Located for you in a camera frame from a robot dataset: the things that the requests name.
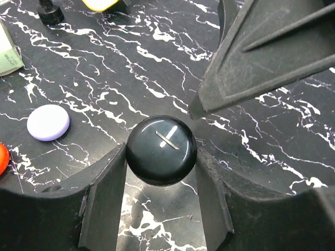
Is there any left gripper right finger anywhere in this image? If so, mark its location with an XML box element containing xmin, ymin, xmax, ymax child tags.
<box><xmin>195</xmin><ymin>149</ymin><xmax>334</xmax><ymax>250</ymax></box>

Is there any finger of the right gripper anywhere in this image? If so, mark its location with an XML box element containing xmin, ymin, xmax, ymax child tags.
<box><xmin>188</xmin><ymin>0</ymin><xmax>334</xmax><ymax>119</ymax></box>
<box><xmin>217</xmin><ymin>1</ymin><xmax>247</xmax><ymax>44</ymax></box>

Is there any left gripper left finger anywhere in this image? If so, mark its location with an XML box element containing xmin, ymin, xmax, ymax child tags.
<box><xmin>1</xmin><ymin>144</ymin><xmax>127</xmax><ymax>250</ymax></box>

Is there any orange earbud charging case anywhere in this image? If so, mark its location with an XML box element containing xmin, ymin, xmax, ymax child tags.
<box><xmin>0</xmin><ymin>143</ymin><xmax>10</xmax><ymax>175</ymax></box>

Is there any white rectangular box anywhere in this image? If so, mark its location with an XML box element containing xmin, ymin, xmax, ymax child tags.
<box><xmin>0</xmin><ymin>21</ymin><xmax>24</xmax><ymax>77</ymax></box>

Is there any red emergency stop button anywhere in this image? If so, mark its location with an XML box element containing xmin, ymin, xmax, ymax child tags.
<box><xmin>36</xmin><ymin>0</ymin><xmax>64</xmax><ymax>25</ymax></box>

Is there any white whiteboard wooden frame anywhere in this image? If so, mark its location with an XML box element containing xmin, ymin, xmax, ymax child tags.
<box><xmin>82</xmin><ymin>0</ymin><xmax>118</xmax><ymax>12</ymax></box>

